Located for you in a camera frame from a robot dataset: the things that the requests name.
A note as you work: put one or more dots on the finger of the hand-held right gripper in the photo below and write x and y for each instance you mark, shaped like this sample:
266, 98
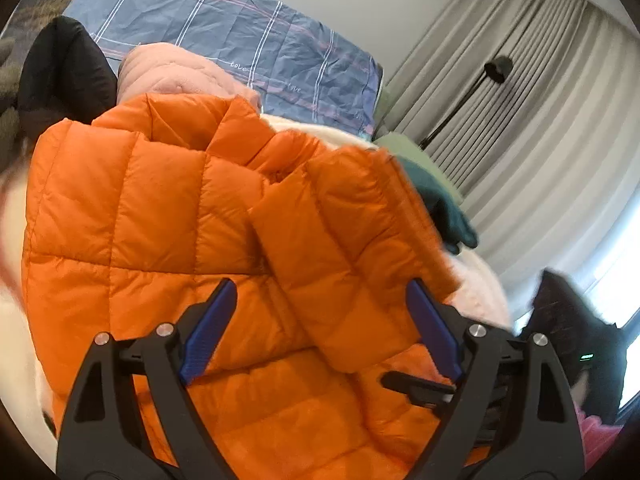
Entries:
415, 387

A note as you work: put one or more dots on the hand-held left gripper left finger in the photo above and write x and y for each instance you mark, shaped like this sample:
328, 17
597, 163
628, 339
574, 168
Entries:
210, 332

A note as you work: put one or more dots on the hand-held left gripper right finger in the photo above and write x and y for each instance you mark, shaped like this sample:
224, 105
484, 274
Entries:
432, 332

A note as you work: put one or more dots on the orange puffer jacket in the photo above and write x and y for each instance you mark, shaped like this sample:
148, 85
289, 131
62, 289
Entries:
165, 220

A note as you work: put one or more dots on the pink printed blanket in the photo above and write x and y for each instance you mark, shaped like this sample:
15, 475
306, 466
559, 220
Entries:
477, 295

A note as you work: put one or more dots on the bright window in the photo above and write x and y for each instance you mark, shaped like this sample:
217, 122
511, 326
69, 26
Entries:
617, 290

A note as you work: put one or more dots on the dark green sweater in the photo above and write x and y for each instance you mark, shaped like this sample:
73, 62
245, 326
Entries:
445, 210

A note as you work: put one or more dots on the light green cushion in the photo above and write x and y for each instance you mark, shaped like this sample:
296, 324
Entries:
415, 152

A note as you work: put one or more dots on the grey pleated curtain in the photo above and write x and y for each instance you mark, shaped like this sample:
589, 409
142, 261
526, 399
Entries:
540, 125

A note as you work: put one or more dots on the pink quilted jacket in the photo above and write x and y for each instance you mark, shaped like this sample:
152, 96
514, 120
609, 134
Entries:
170, 72

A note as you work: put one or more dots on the black floor lamp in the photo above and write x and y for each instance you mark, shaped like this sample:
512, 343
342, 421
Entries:
492, 71

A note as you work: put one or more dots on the black garment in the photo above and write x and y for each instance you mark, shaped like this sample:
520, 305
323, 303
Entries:
65, 70

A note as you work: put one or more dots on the blue plaid bedsheet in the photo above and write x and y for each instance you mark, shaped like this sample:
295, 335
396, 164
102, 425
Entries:
225, 25

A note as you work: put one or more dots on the dark plant-print pillow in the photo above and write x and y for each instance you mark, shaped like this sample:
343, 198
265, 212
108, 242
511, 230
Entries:
35, 15

